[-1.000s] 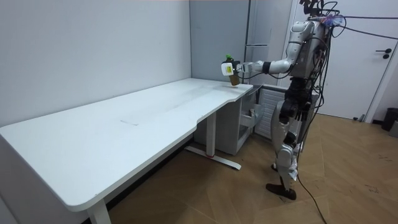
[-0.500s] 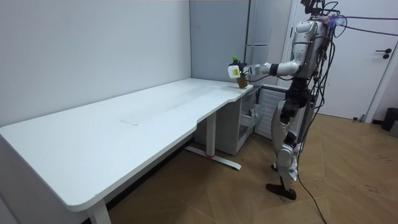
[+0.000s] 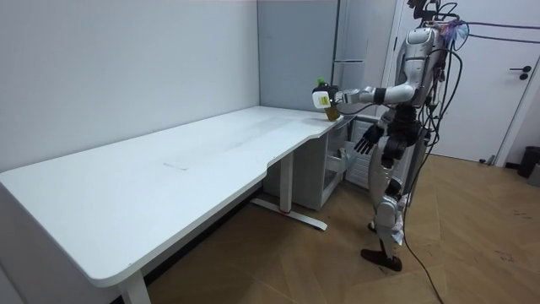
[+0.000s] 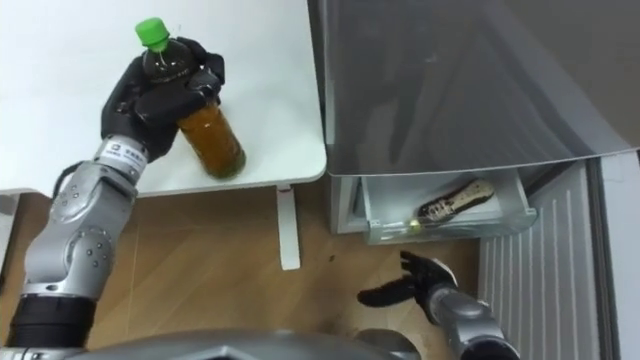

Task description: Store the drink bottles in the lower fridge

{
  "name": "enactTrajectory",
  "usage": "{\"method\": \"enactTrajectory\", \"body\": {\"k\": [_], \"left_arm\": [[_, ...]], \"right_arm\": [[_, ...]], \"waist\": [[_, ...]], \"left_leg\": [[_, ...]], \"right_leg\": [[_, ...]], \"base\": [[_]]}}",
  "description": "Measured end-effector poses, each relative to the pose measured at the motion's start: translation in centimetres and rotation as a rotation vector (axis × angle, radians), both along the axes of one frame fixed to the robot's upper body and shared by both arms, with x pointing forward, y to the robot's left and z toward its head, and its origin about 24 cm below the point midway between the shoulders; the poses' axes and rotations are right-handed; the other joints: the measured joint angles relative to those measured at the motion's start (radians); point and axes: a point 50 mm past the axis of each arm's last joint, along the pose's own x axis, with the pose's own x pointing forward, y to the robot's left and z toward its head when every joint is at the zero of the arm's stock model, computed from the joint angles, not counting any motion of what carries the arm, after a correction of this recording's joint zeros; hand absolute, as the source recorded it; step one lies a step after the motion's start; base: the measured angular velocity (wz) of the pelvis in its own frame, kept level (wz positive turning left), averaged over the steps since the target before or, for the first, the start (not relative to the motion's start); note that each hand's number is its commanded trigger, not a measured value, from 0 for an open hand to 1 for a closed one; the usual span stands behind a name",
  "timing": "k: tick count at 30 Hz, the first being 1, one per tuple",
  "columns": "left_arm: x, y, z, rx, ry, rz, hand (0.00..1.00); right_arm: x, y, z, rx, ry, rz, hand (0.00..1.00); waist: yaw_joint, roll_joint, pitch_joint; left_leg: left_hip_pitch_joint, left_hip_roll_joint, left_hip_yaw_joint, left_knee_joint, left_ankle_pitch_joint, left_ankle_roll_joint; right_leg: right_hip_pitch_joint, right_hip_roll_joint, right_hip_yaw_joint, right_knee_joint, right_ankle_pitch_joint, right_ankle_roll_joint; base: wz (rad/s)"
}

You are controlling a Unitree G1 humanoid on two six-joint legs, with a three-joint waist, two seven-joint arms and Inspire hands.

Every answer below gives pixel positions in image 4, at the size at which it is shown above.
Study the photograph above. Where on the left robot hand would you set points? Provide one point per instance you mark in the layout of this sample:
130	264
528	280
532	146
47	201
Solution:
150	107

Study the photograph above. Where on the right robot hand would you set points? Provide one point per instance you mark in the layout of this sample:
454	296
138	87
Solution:
425	280

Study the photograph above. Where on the brown tea bottle green cap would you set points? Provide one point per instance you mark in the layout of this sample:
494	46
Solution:
212	142

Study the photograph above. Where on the open clear fridge drawer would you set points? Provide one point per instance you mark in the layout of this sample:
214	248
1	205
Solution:
395	200

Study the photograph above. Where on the dark bottle with beige label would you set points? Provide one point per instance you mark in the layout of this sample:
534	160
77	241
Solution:
457	200

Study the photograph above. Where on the open fridge door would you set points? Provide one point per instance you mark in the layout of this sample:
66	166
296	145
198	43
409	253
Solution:
540	270

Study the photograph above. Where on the white desk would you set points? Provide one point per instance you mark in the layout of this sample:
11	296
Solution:
270	75

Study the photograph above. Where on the grey fridge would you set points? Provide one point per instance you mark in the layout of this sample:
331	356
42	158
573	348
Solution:
450	85

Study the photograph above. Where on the robot body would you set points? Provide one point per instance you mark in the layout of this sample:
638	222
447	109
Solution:
225	347

